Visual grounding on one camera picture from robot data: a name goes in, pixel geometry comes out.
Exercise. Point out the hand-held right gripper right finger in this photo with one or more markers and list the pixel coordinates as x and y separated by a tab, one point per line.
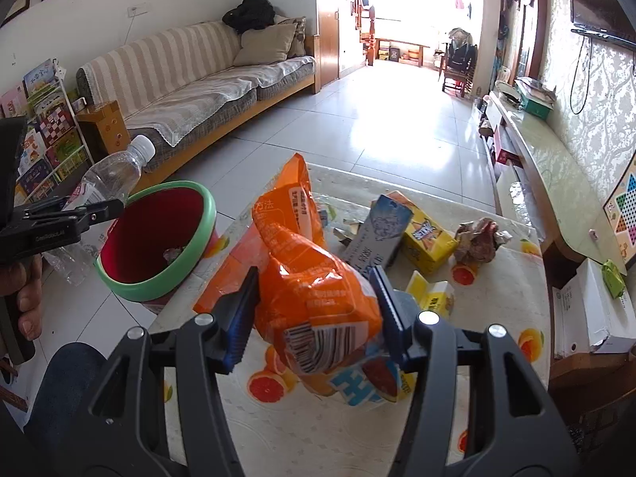
392	318

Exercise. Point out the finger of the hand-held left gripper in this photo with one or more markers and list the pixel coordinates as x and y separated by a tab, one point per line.
39	203
94	211

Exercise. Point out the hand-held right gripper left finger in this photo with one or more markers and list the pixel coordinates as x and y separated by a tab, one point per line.
241	328

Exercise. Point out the clear plastic bottle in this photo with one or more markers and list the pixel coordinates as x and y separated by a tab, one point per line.
114	174

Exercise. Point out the small yellow white box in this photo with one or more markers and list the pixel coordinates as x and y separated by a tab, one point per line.
430	295

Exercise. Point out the orange wrapper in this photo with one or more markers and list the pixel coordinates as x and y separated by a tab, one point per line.
223	283

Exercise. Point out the green-rimmed red bin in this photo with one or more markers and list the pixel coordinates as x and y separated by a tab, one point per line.
149	228

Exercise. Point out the orange snack bag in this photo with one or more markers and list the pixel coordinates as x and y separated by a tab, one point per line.
308	283

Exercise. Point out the yellow printed box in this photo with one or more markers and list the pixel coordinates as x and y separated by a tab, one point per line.
430	243

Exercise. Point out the silver foil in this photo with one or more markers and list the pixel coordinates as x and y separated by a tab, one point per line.
174	254

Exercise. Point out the blue grey packet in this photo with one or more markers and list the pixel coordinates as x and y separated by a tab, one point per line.
377	228

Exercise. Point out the small silver wrapper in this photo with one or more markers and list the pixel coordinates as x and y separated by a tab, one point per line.
348	232

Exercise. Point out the paper ball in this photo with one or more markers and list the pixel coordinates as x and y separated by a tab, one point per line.
479	243

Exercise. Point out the person's left hand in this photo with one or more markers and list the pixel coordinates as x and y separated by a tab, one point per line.
27	298

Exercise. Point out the white book rack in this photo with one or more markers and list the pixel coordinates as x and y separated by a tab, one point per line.
87	144

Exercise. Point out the row of children's books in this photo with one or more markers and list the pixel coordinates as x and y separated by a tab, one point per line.
49	124

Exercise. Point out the fruit-printed tablecloth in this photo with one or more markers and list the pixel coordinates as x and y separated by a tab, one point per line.
497	303

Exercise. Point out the wooden sofa with striped cover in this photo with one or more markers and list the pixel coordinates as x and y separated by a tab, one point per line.
174	84

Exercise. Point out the person's blue jeans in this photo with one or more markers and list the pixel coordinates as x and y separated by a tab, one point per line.
64	392

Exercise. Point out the white cardboard box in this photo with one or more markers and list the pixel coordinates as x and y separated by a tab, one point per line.
586	318

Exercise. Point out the red white box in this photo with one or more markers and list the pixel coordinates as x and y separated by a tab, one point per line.
506	151

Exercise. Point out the long television cabinet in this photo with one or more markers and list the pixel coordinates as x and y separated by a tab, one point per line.
556	179

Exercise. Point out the brown wooden furniture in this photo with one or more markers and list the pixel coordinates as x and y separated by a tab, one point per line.
596	407

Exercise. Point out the green crumpled wrapper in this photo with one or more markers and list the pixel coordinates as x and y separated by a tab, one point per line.
613	278

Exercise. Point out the beige pillow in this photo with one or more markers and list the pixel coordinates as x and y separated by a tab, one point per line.
263	44

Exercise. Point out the wooden chair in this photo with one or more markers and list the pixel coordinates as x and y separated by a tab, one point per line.
454	84

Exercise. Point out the black clothing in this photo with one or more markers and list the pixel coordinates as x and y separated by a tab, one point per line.
248	12

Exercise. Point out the chinese checkers board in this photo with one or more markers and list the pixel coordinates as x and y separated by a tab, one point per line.
623	213

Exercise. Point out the green box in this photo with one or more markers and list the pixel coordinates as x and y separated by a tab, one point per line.
536	108

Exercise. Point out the white tray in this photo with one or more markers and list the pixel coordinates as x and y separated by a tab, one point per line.
507	89

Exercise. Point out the patterned pillow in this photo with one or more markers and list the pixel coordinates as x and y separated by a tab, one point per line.
298	35

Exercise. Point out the stack of papers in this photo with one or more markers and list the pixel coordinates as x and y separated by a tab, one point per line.
536	88

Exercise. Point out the black bag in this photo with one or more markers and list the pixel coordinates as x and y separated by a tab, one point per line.
459	52

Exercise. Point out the wooden bench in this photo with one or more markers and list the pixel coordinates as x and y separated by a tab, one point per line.
402	42

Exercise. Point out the wooden cabinet door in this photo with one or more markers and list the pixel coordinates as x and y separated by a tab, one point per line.
329	44

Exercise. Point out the wooden staircase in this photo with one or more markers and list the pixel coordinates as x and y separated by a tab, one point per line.
353	5

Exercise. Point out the wooden room divider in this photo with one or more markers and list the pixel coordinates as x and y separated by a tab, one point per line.
539	35

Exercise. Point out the white wall socket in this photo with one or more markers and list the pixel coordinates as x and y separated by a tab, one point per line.
136	10

